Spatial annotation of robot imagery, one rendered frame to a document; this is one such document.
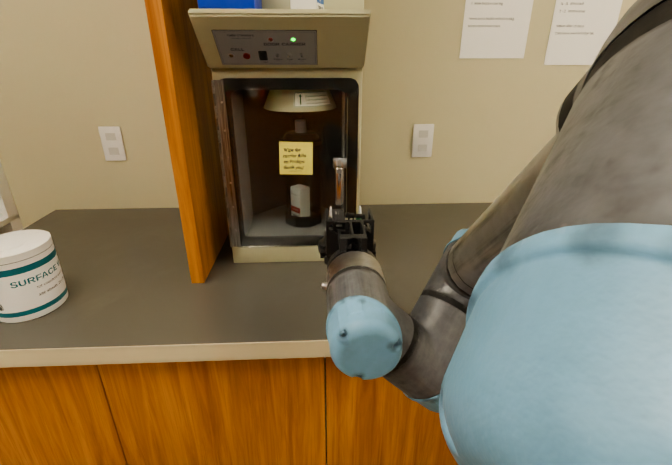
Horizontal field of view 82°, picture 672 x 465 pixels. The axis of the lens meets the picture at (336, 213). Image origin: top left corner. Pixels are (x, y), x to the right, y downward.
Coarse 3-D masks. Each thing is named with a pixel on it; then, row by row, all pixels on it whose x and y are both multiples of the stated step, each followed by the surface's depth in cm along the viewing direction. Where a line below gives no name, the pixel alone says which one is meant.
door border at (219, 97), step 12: (216, 84) 81; (216, 96) 82; (216, 120) 84; (228, 132) 85; (228, 144) 86; (228, 156) 87; (228, 168) 88; (228, 180) 89; (228, 192) 91; (228, 216) 92; (228, 228) 94
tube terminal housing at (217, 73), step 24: (264, 0) 77; (288, 0) 77; (336, 0) 77; (360, 0) 78; (216, 72) 82; (240, 72) 82; (264, 72) 82; (288, 72) 82; (312, 72) 82; (336, 72) 83; (360, 72) 83; (360, 96) 85; (360, 120) 87; (360, 144) 89
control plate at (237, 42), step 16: (224, 32) 71; (240, 32) 71; (256, 32) 71; (272, 32) 71; (288, 32) 71; (304, 32) 71; (224, 48) 74; (240, 48) 74; (256, 48) 74; (272, 48) 74; (288, 48) 75; (304, 48) 75; (224, 64) 78; (240, 64) 78; (256, 64) 78; (272, 64) 78; (288, 64) 78; (304, 64) 79
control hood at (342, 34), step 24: (192, 24) 69; (216, 24) 69; (240, 24) 69; (264, 24) 69; (288, 24) 70; (312, 24) 70; (336, 24) 70; (360, 24) 70; (216, 48) 74; (336, 48) 75; (360, 48) 75
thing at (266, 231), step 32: (256, 96) 83; (288, 96) 83; (320, 96) 83; (352, 96) 83; (256, 128) 85; (288, 128) 86; (320, 128) 86; (352, 128) 86; (256, 160) 88; (320, 160) 89; (352, 160) 89; (256, 192) 91; (288, 192) 91; (320, 192) 92; (352, 192) 92; (256, 224) 94; (288, 224) 94; (320, 224) 95
